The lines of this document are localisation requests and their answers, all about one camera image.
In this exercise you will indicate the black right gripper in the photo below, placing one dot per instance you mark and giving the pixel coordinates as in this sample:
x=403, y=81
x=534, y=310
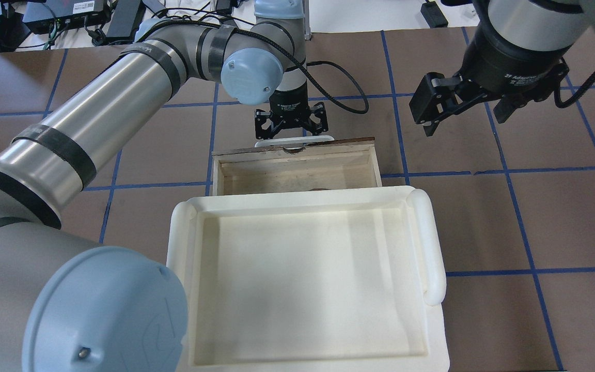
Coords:
x=514, y=64

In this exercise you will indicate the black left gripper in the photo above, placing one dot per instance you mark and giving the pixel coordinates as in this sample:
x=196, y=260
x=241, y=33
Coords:
x=288, y=104

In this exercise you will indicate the light wooden drawer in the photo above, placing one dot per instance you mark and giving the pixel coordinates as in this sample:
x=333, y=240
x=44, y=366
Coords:
x=340, y=164

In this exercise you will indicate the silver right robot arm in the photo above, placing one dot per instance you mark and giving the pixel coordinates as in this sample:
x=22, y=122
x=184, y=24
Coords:
x=537, y=25

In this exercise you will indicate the white plastic crate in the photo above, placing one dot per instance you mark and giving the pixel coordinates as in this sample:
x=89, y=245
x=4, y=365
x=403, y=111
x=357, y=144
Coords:
x=339, y=280

